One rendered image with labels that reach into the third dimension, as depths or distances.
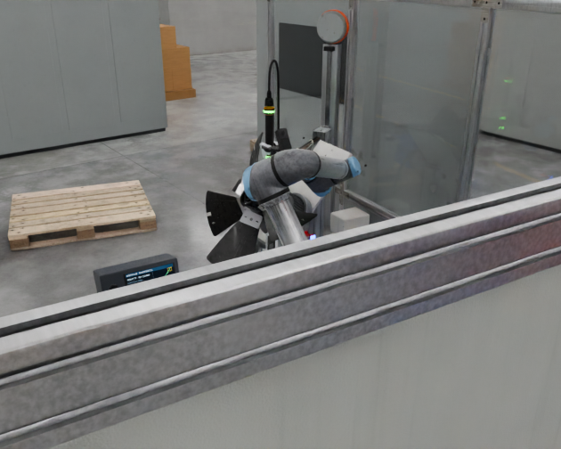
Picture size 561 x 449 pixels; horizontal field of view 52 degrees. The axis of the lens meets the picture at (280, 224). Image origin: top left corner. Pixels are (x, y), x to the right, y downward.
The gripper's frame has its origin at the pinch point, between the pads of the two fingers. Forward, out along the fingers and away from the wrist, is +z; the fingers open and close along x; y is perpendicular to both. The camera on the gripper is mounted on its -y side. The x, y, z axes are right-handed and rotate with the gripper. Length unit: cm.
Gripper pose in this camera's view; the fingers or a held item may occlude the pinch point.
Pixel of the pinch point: (266, 142)
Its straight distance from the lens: 245.9
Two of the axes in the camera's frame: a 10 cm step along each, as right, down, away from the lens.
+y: -0.1, 9.1, 4.2
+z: -5.0, -3.6, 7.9
